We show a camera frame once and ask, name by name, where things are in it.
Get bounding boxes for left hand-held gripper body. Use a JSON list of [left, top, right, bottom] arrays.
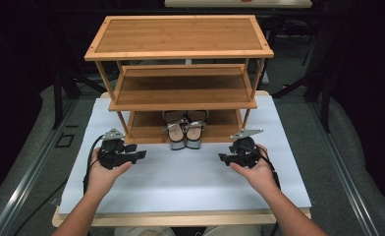
[[96, 128, 138, 171]]

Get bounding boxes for wooden shoe rack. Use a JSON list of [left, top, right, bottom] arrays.
[[83, 14, 275, 146]]

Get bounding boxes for white table mat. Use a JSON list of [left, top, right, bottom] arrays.
[[58, 94, 313, 216]]

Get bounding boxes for black floor socket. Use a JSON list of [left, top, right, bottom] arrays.
[[54, 132, 77, 148]]

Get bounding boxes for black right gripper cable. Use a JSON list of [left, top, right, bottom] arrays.
[[243, 145, 282, 191]]

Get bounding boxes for black metal stand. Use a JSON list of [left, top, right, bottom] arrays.
[[271, 29, 334, 134], [49, 62, 108, 131]]

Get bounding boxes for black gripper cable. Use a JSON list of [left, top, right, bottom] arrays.
[[243, 145, 282, 191], [82, 134, 107, 195]]

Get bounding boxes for person's right hand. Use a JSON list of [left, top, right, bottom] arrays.
[[229, 144, 279, 197]]

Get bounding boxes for metal floor rail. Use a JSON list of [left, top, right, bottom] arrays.
[[0, 97, 81, 236], [307, 100, 380, 236]]

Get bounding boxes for black floor cable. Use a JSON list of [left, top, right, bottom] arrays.
[[13, 176, 71, 236]]

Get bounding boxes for silver strap sandal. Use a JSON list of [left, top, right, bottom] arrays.
[[162, 110, 189, 151], [184, 110, 210, 150]]

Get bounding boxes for person's right leg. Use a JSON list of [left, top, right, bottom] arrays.
[[202, 224, 263, 236]]

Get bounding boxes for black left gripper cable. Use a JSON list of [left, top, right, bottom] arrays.
[[82, 134, 107, 195]]

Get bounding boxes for person's left leg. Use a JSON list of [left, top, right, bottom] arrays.
[[113, 225, 177, 236]]

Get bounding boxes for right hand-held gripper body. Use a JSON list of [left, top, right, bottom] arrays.
[[229, 128, 265, 170]]

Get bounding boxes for wooden table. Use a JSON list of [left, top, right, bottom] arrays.
[[51, 90, 313, 228]]

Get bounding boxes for person's left hand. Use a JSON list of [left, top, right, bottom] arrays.
[[87, 147, 134, 199]]

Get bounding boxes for person's leg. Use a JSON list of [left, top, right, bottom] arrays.
[[113, 225, 177, 236], [202, 224, 263, 236]]

